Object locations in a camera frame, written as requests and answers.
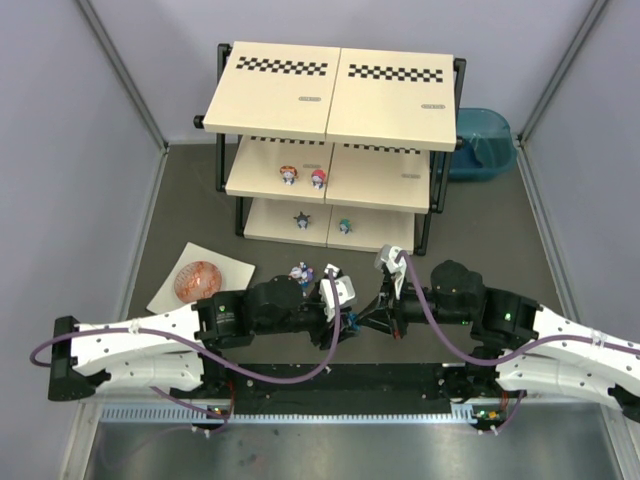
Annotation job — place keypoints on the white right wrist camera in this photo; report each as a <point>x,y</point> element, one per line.
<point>393,260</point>

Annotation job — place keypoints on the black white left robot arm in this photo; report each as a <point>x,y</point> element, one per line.
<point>181,350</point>

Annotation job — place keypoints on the grey-hooded Doraemon figure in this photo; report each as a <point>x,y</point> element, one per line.
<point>302,220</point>

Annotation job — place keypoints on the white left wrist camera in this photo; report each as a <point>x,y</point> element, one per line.
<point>336,291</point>

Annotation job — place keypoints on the teal plastic basin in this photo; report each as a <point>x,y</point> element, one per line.
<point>488,149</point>

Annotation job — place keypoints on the blue bucket Doraemon figure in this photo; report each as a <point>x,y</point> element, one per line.
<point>352,324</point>

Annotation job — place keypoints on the red patterned bowl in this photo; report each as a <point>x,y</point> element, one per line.
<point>196,281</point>

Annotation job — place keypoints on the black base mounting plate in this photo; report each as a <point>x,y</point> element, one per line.
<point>382,388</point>

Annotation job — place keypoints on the white square plate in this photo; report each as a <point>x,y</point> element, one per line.
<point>235,276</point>

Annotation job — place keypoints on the orange lion Doraemon figure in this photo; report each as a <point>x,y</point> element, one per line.
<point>289,174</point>

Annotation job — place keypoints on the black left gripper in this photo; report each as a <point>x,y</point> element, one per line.
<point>325,326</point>

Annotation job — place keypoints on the light blue cable duct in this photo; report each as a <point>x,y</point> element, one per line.
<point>174,414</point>

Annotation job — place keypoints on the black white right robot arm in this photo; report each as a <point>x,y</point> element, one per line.
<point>507,343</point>

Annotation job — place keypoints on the purple white Doraemon figure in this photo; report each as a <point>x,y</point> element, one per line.
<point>302,274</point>

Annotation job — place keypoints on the pink-hooded Doraemon figure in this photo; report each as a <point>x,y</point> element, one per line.
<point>318,179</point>

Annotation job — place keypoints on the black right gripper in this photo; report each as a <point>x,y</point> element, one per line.
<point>395,307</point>

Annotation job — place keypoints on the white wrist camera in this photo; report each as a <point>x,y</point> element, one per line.
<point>393,260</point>
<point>336,291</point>

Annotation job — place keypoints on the teal-hooded Doraemon figure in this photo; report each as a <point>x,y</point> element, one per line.
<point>345,226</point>

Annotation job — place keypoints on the three-tier beige black shelf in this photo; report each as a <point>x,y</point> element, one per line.
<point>381,124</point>

